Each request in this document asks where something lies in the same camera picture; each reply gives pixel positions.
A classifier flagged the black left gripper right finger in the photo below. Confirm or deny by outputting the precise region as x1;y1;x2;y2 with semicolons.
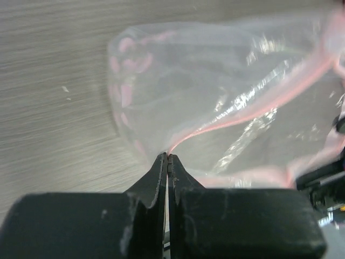
168;155;327;258

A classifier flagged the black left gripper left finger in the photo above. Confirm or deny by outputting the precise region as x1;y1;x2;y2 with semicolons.
1;153;168;258

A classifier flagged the clear pink zip top bag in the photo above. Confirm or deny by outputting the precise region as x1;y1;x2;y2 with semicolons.
107;6;344;188

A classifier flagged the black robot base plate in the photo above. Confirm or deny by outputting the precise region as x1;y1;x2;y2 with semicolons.
295;159;344;212

